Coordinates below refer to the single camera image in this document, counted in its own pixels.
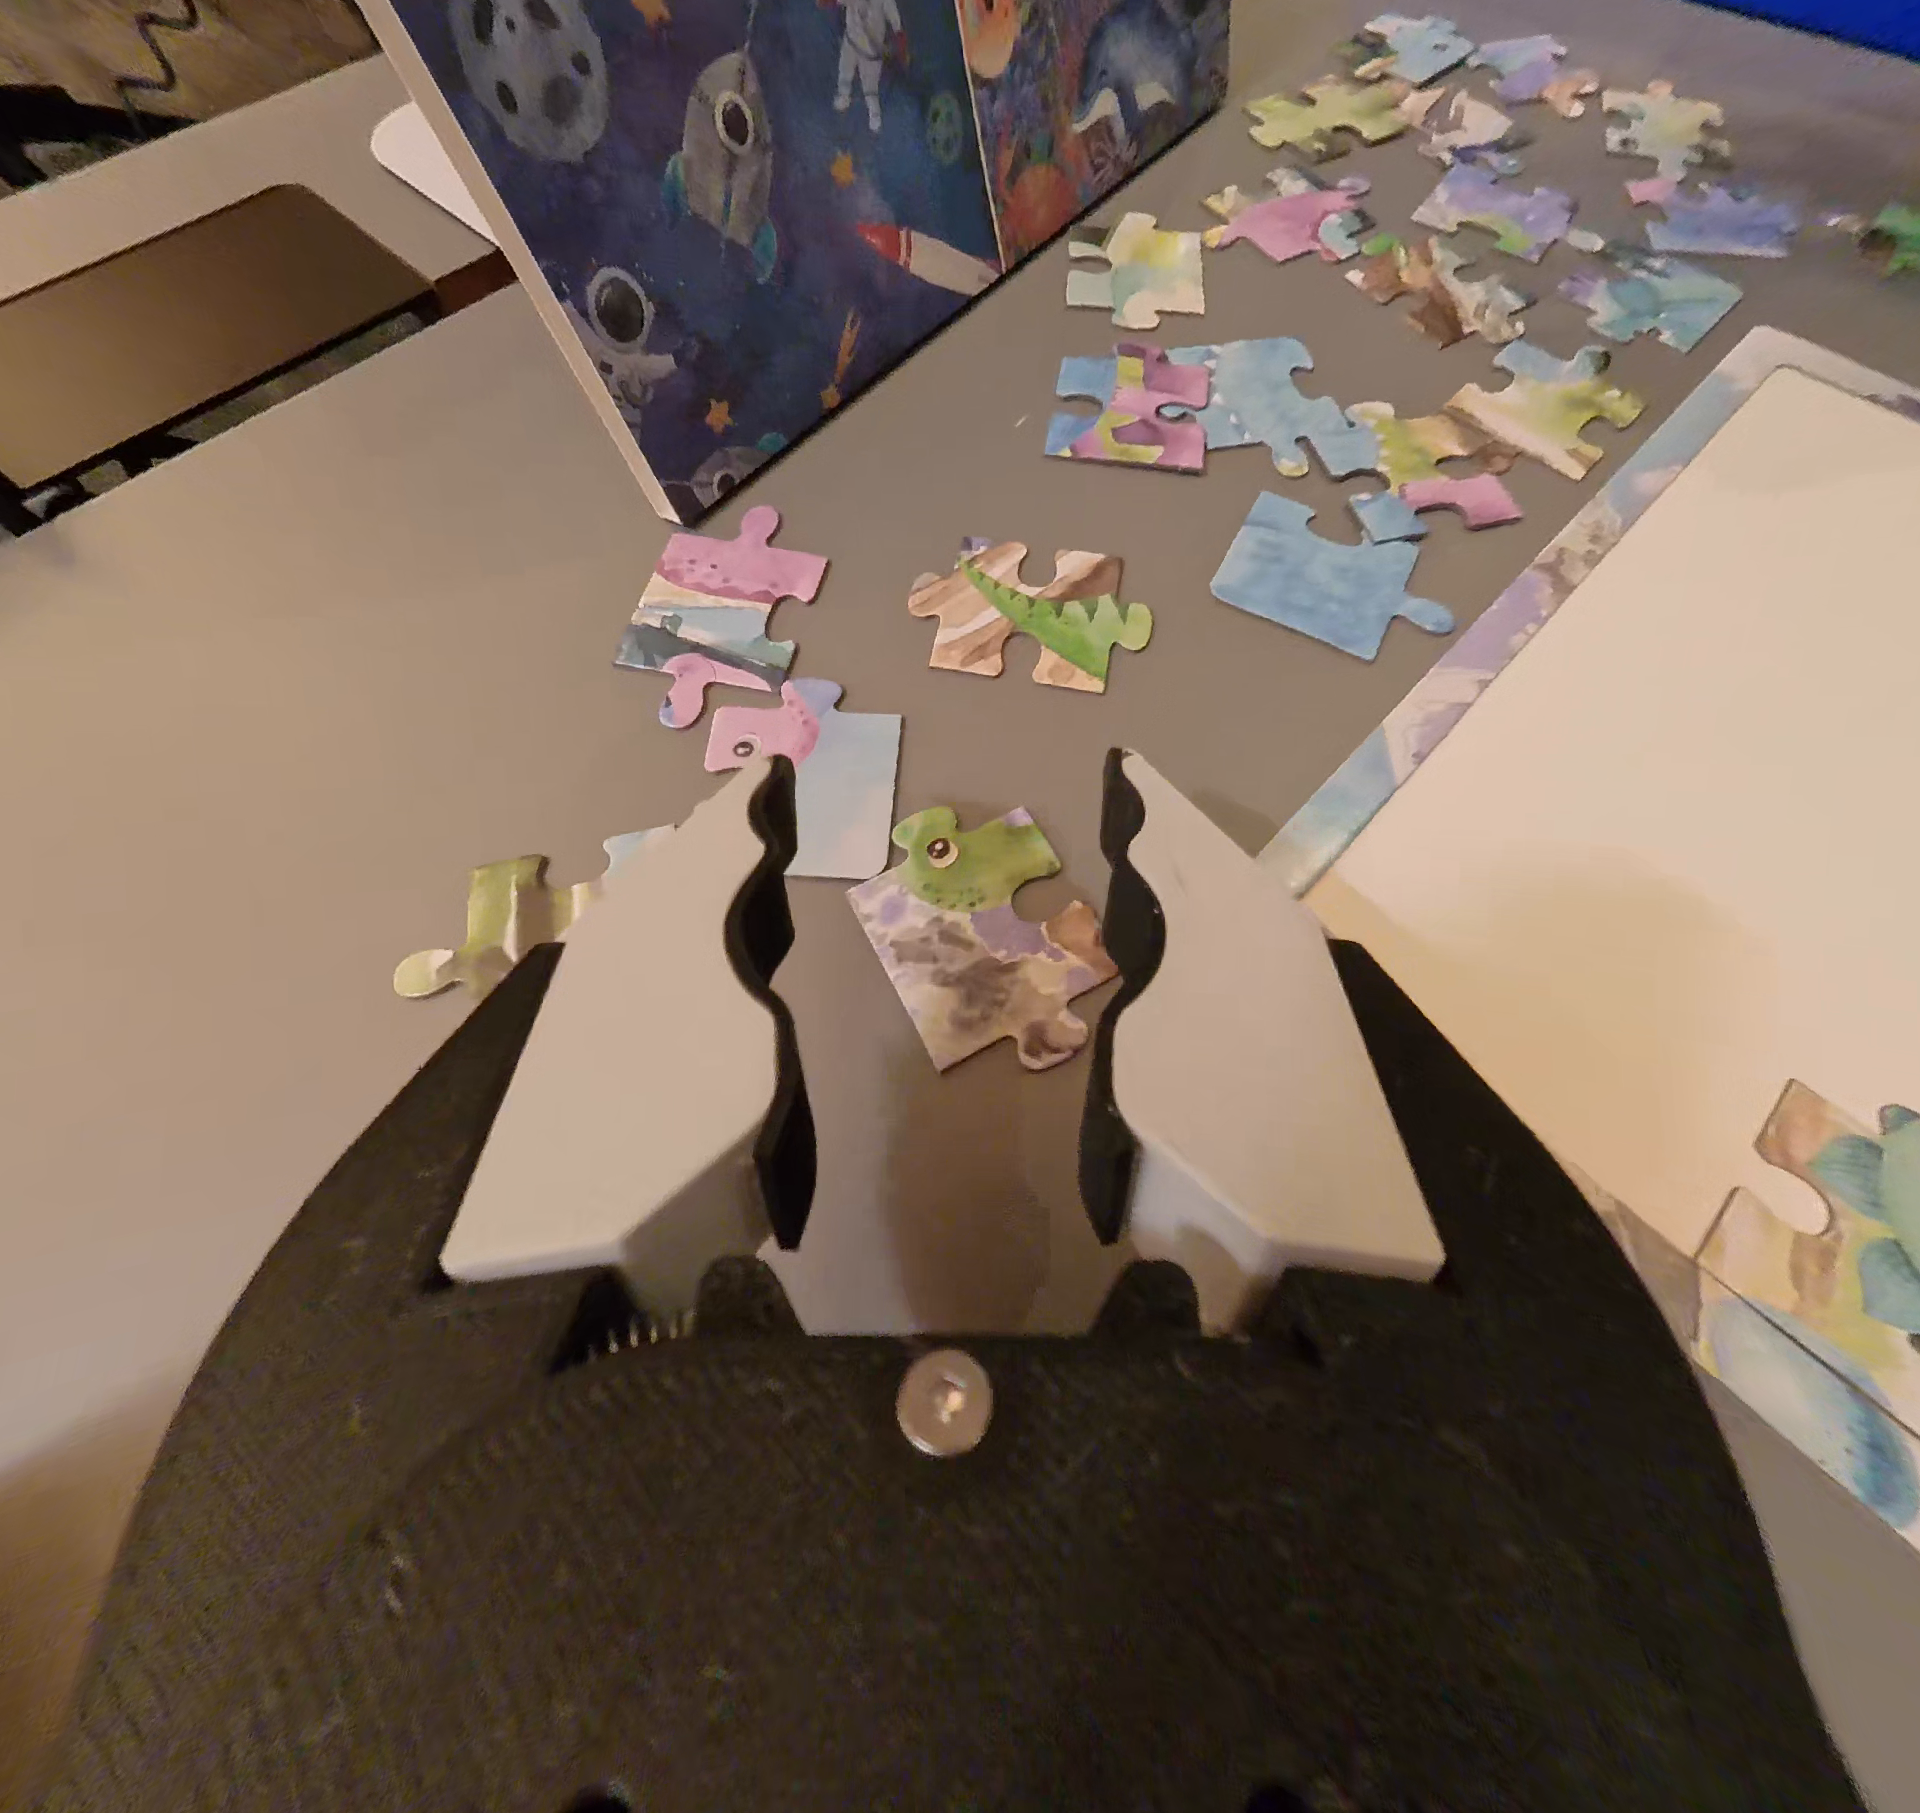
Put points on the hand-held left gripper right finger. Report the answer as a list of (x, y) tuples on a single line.
[(1275, 1107)]

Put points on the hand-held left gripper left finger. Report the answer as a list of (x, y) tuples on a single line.
[(630, 1093)]

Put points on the green dinosaur head jigsaw piece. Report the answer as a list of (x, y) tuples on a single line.
[(977, 957)]

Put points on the puzzle tray with painted border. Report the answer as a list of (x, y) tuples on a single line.
[(1650, 792)]

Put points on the light blue jigsaw piece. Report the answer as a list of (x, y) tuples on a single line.
[(1321, 583)]

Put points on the green beige jigsaw piece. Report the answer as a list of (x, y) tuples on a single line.
[(1035, 621)]

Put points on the pale blue yellow jigsaw piece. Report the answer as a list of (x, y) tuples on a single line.
[(1846, 1243)]

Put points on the pile of jigsaw pieces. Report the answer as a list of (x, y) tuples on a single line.
[(1327, 115)]

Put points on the illustrated puzzle box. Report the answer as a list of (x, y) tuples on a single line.
[(719, 193)]

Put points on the white card sheet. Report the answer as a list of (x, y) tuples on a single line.
[(429, 171)]

